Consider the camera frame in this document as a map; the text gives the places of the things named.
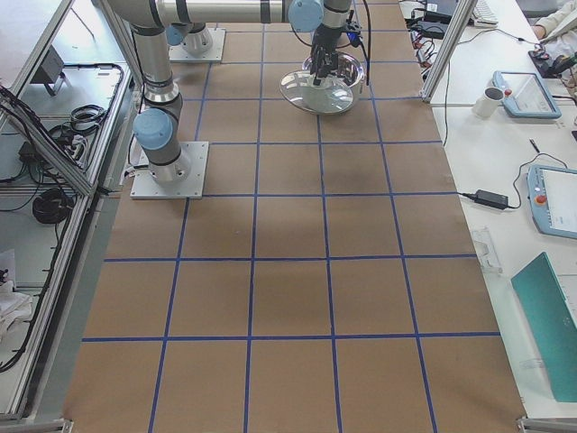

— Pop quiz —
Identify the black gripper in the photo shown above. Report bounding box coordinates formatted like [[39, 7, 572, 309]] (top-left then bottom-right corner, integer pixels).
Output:
[[310, 23, 343, 86]]

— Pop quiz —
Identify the glass pot lid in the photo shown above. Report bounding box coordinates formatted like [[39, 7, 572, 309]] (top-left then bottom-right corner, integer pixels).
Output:
[[279, 70, 353, 115]]

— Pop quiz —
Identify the mint green cooking pot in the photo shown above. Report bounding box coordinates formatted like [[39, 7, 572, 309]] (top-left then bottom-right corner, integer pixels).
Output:
[[302, 51, 365, 115]]

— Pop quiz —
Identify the black electronics box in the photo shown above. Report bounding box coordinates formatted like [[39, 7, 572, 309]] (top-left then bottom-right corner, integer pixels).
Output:
[[408, 21, 448, 40]]

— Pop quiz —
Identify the white mug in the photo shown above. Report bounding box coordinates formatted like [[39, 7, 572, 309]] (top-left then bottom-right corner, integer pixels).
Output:
[[472, 87, 505, 119]]

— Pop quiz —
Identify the far teach pendant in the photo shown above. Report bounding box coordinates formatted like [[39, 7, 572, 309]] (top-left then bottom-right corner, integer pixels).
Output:
[[492, 71, 562, 119]]

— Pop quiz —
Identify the teach pendant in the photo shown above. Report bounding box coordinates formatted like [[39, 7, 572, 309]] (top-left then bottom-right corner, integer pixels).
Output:
[[492, 71, 562, 119], [527, 164, 576, 239]]

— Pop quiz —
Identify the black power brick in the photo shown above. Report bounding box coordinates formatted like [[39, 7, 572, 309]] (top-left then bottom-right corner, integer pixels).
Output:
[[459, 189, 509, 210]]

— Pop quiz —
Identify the black pen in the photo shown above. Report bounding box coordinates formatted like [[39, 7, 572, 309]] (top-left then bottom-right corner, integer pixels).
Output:
[[529, 139, 540, 154]]

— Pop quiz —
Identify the clear acrylic stand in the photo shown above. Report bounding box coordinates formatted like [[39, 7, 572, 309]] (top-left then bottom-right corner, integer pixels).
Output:
[[471, 227, 503, 274]]

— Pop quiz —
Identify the near teach pendant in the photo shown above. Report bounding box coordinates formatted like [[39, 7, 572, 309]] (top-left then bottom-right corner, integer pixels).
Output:
[[527, 164, 576, 239]]

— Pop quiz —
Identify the black braided right cable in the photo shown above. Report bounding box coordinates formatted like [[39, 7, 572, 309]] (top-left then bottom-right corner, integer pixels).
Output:
[[360, 0, 373, 87]]

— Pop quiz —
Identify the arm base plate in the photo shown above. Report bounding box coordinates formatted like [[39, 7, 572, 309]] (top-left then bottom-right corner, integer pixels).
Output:
[[130, 142, 209, 199], [167, 26, 226, 63]]

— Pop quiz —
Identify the aluminium frame post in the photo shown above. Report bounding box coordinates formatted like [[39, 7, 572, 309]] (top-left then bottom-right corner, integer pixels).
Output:
[[421, 0, 476, 103]]

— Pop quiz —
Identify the coiled black cable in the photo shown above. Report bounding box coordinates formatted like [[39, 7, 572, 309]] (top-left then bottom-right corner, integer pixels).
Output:
[[32, 187, 76, 226]]

